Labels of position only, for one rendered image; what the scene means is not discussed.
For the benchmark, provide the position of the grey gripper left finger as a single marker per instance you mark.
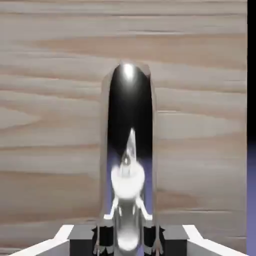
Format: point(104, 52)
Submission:
point(80, 240)

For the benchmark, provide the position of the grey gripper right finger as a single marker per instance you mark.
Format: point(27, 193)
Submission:
point(176, 240)

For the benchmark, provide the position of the light wood cabinet door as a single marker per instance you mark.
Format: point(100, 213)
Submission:
point(50, 120)

